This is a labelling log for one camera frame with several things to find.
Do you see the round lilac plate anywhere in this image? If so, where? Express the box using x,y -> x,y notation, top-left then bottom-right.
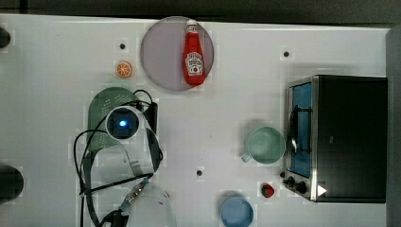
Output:
139,15 -> 216,93

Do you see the red ketchup bottle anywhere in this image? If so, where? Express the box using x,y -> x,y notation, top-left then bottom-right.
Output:
183,19 -> 206,86

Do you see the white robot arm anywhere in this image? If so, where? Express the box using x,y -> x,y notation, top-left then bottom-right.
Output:
83,105 -> 177,227

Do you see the mint green mug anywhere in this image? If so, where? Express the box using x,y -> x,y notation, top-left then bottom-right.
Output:
241,127 -> 286,165

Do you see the orange slice toy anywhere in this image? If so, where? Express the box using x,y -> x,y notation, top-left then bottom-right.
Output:
115,61 -> 132,78

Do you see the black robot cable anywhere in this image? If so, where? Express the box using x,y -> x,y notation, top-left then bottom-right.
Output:
73,89 -> 165,227

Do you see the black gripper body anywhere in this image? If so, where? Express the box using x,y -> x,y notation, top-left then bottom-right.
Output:
135,100 -> 158,132

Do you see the small red green toy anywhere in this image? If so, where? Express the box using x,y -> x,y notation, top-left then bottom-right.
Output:
261,183 -> 275,198

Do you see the black silver toaster oven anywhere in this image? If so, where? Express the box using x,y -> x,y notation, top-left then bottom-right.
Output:
281,75 -> 388,203

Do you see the light blue cup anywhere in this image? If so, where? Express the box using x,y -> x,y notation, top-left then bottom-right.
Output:
220,197 -> 253,227

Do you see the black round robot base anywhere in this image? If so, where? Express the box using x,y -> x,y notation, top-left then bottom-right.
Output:
0,166 -> 25,204

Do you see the mint green plastic strainer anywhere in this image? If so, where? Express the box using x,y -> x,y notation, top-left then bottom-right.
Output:
87,87 -> 134,151

